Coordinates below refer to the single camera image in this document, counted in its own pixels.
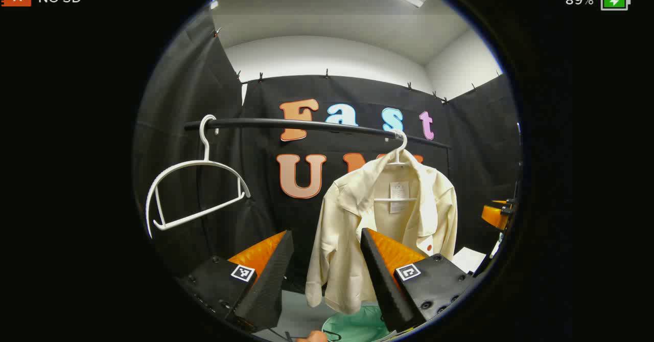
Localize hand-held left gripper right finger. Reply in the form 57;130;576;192
360;228;476;333

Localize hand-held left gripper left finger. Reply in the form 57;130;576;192
176;230;295;334

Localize mint green laundry hamper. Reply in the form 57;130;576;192
322;304;396;342

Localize cream button-up shirt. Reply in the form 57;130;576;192
305;148;459;315

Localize white plastic clothes hanger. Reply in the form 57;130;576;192
375;129;418;203
145;115;251;239

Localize white flat panel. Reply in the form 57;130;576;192
452;246;487;275

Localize black backdrop cloth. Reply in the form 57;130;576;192
134;5;521;302

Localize row of black clips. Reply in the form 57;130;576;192
212;28;478;102

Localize black clothes rail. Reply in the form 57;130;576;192
184;118;453;150

